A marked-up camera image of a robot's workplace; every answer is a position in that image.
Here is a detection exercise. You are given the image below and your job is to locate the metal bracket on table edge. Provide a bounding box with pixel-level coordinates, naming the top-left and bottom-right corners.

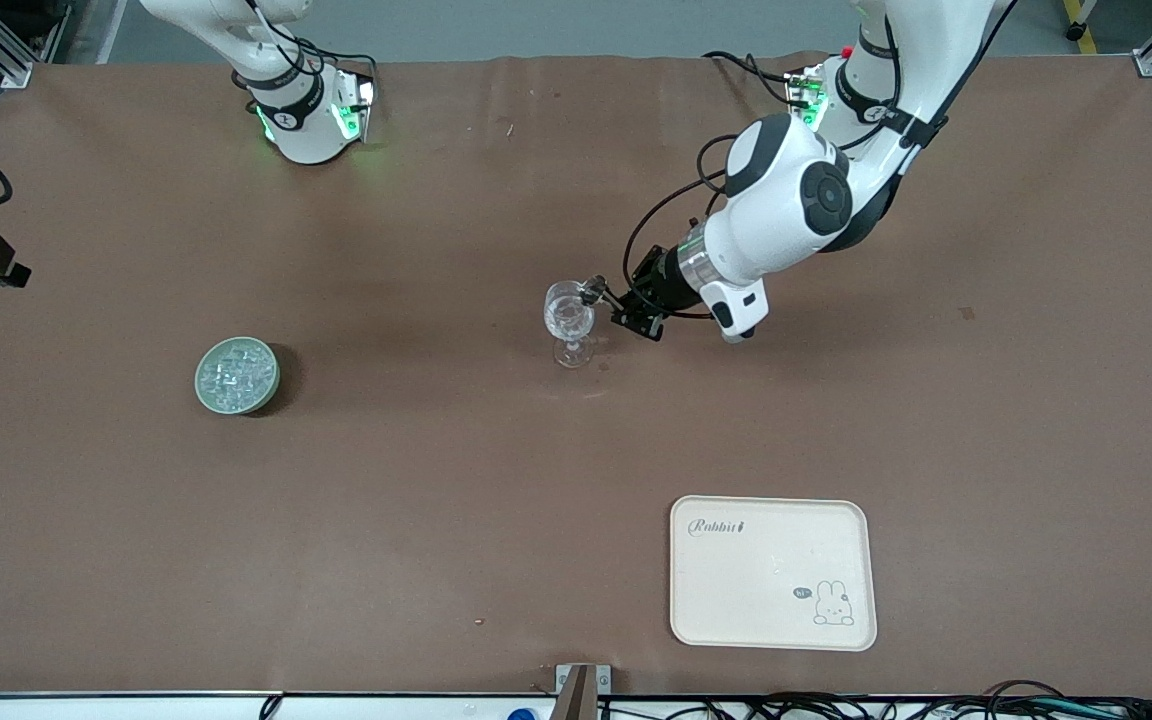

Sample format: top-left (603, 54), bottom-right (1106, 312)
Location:
top-left (555, 663), bottom-right (612, 720)

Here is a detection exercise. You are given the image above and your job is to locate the black base cable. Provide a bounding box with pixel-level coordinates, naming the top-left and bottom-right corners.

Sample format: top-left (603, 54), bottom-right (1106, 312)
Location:
top-left (291, 35), bottom-right (379, 81)
top-left (703, 50), bottom-right (799, 107)

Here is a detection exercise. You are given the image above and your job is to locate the black left arm wrist cable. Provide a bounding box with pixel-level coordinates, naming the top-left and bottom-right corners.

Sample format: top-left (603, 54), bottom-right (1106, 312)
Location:
top-left (623, 133), bottom-right (737, 321)

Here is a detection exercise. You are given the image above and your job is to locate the bundle of black cables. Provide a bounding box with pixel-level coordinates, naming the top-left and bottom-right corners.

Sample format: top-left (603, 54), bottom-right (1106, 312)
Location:
top-left (596, 680), bottom-right (1152, 720)

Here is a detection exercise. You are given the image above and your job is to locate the white table edge rail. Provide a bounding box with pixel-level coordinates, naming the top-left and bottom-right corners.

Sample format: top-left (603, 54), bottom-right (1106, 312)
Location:
top-left (0, 692), bottom-right (1152, 720)

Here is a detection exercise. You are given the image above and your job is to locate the clear ice cubes pile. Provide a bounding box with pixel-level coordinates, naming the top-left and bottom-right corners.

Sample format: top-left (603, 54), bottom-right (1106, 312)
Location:
top-left (201, 341), bottom-right (275, 411)

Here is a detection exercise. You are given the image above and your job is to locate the clear wine glass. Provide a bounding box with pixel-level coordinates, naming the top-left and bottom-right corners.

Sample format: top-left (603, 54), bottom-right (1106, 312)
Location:
top-left (544, 281), bottom-right (599, 369)

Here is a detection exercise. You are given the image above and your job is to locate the white rabbit print tray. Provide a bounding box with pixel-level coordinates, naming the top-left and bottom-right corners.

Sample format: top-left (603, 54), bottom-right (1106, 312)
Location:
top-left (669, 495), bottom-right (879, 653)

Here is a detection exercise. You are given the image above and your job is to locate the green round bowl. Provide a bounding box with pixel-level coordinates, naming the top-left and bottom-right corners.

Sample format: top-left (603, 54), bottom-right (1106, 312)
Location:
top-left (194, 336), bottom-right (282, 417)

